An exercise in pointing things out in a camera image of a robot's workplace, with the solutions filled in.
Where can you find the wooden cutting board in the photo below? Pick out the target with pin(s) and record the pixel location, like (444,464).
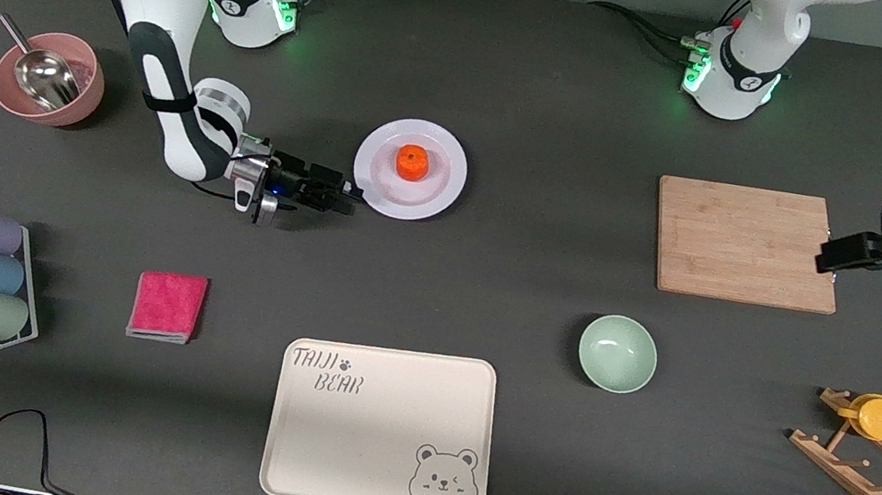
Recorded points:
(721,252)

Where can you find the metal scoop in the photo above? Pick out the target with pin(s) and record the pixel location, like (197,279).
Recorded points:
(46,78)

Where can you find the folded pink cloth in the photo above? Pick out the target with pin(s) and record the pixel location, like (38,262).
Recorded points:
(167,306)

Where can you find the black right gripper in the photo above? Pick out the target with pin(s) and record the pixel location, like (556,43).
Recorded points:
(293,170)

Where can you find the cream bear print tray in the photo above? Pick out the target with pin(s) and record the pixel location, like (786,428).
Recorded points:
(370,444)

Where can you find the orange mandarin fruit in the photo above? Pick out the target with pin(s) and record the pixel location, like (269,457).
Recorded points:
(412,162)

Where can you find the pale green bowl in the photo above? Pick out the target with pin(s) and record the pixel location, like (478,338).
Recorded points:
(617,354)

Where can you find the pink ribbed bowl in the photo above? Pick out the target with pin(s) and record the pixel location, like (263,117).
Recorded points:
(90,86)

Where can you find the white round plate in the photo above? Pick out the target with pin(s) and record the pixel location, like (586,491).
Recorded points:
(433,192)

